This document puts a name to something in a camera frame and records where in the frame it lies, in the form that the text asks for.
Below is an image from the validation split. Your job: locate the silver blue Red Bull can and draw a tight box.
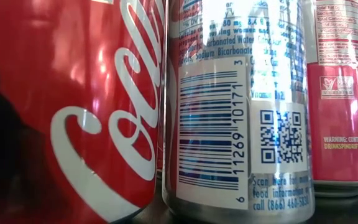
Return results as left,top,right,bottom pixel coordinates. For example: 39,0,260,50
162,0,316,224

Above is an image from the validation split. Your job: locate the red Coca-Cola can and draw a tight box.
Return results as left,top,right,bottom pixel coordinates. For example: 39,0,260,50
155,133,165,183
0,0,167,224

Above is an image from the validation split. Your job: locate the pink white Spindrift can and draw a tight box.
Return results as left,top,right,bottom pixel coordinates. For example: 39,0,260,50
301,0,358,199

